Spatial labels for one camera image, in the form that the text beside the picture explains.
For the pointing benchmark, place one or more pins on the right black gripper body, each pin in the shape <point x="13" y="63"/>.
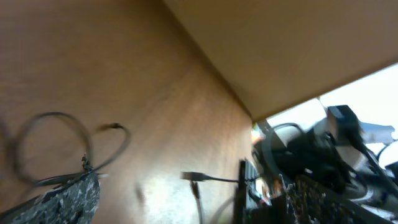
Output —
<point x="251" y="207"/>

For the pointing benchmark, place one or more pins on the black speckled left gripper right finger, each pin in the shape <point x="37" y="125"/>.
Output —
<point x="307" y="201"/>

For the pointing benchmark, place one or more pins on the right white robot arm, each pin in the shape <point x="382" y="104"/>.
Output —
<point x="325" y="174"/>

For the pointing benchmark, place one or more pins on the black speckled left gripper left finger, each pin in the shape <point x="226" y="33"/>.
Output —
<point x="74" y="199"/>

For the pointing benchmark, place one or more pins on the tan side panel board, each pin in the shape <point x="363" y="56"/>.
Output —
<point x="278" y="53"/>

